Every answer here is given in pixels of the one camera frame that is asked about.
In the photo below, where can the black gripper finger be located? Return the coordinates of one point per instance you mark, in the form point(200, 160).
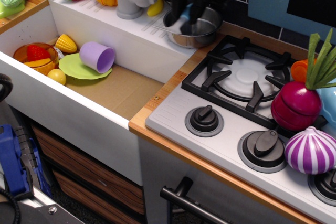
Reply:
point(196, 10)
point(177, 7)

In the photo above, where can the blue handled grey toy spatula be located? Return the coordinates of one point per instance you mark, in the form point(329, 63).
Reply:
point(179, 27)

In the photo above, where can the small stainless steel pan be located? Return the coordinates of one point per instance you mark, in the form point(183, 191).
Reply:
point(202, 33)

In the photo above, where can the yellow toy banana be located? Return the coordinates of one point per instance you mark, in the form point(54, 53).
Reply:
point(155, 8)

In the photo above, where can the lilac plastic cup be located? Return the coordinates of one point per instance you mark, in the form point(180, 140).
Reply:
point(97, 56)

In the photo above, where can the left black stove knob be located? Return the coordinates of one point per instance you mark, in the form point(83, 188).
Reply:
point(204, 121)

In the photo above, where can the black stove knob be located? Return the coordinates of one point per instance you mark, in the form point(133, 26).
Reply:
point(323, 186)
point(262, 151)
point(204, 121)

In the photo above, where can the orange toy carrot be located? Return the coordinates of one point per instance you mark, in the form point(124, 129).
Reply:
point(299, 70)

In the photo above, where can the yellow toy corn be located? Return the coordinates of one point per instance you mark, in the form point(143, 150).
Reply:
point(66, 44)

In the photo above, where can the green plastic plate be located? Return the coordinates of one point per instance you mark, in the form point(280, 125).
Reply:
point(72, 66)

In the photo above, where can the magenta toy beet with leaves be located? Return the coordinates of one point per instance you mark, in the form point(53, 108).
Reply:
point(298, 104)

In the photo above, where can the yellow toy lemon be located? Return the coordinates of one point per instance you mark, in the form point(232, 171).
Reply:
point(58, 76)

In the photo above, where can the orange transparent bowl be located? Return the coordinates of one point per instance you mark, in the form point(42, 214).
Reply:
point(21, 55)

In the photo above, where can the red toy strawberry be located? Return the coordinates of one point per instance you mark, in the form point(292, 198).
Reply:
point(35, 52)

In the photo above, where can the orange toy fruit slice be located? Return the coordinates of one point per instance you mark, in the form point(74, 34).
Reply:
point(38, 63)

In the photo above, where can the light blue bowl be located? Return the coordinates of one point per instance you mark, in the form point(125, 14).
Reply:
point(327, 96)

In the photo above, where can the middle black stove knob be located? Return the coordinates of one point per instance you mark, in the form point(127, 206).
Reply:
point(262, 151)

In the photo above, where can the purple striped toy onion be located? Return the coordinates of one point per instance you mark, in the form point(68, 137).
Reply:
point(311, 151)

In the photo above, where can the upper wooden drawer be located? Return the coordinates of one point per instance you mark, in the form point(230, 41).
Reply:
point(89, 172)

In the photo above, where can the wooden drawer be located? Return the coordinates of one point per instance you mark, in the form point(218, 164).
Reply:
point(86, 205)
point(89, 172)

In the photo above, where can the right black stove knob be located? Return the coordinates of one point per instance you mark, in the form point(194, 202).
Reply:
point(323, 186)

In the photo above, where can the lower wooden drawer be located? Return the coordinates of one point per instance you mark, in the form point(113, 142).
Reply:
point(86, 205)

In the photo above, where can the blue clamp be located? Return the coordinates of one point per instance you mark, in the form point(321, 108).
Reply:
point(21, 163)

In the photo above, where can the black oven door handle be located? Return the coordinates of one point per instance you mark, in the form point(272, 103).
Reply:
point(178, 197)

